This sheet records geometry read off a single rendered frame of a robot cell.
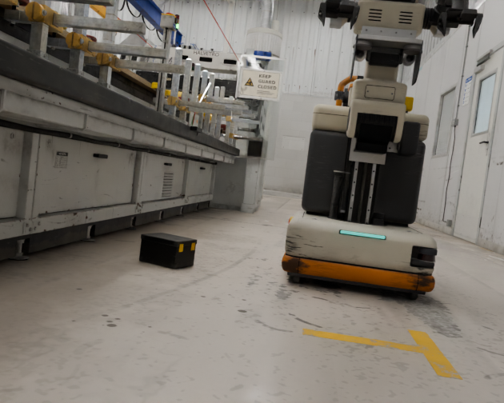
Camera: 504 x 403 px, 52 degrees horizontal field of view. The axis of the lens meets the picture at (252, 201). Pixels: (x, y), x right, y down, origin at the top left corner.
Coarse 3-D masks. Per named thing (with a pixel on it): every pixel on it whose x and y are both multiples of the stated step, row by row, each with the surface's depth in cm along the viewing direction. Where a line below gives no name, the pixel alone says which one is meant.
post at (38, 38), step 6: (36, 0) 150; (42, 0) 150; (36, 24) 150; (42, 24) 150; (36, 30) 150; (42, 30) 150; (30, 36) 150; (36, 36) 150; (42, 36) 151; (30, 42) 150; (36, 42) 150; (42, 42) 151; (30, 48) 150; (36, 48) 150; (42, 48) 152
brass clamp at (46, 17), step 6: (30, 6) 147; (36, 6) 147; (42, 6) 149; (48, 6) 150; (30, 12) 147; (36, 12) 147; (42, 12) 148; (48, 12) 151; (54, 12) 154; (30, 18) 147; (36, 18) 147; (42, 18) 149; (48, 18) 151; (48, 24) 152; (48, 30) 159; (54, 30) 158; (60, 30) 159
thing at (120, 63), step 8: (88, 64) 207; (96, 64) 205; (120, 64) 203; (128, 64) 203; (136, 64) 203; (144, 64) 202; (152, 64) 202; (160, 64) 202; (168, 64) 201; (168, 72) 203; (176, 72) 201; (184, 72) 203
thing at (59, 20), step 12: (12, 12) 155; (24, 12) 155; (60, 24) 154; (72, 24) 153; (84, 24) 153; (96, 24) 152; (108, 24) 152; (120, 24) 152; (132, 24) 151; (144, 24) 152
